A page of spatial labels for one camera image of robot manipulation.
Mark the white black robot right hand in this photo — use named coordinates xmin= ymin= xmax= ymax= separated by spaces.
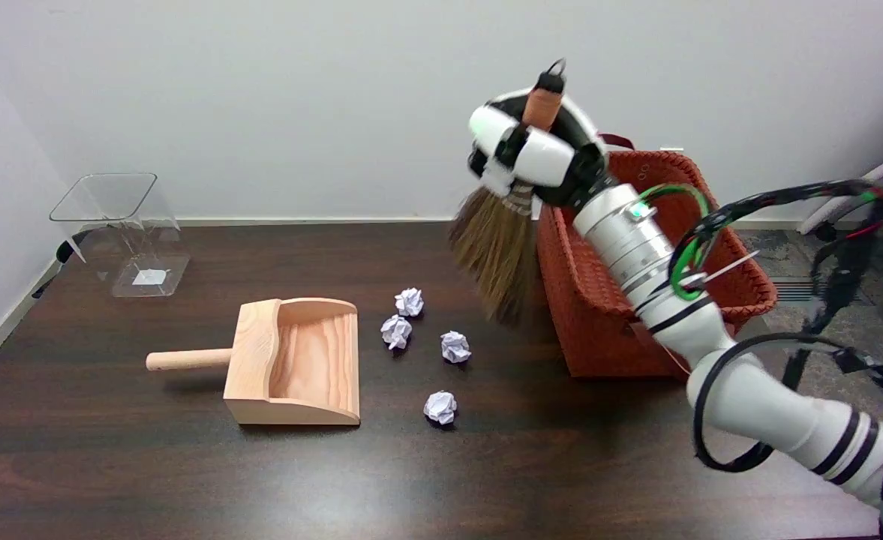
xmin=467 ymin=88 xmax=611 ymax=209

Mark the straw hand broom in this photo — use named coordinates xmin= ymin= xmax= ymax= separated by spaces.
xmin=449 ymin=58 xmax=566 ymax=325

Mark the red woven basket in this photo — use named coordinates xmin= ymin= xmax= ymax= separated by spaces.
xmin=536 ymin=133 xmax=779 ymax=380

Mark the wooden dustpan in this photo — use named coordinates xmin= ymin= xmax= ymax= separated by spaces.
xmin=146 ymin=298 xmax=361 ymax=427

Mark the floor vent grille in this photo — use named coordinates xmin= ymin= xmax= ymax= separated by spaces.
xmin=773 ymin=278 xmax=824 ymax=303

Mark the clear acrylic container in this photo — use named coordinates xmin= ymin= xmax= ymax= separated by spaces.
xmin=49 ymin=172 xmax=191 ymax=299

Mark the green cable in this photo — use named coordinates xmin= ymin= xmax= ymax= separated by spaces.
xmin=640 ymin=184 xmax=712 ymax=302

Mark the black braided cable bundle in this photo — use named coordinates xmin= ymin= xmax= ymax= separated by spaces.
xmin=668 ymin=178 xmax=883 ymax=391

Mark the black cable loop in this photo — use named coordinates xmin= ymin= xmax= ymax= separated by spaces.
xmin=692 ymin=332 xmax=883 ymax=473

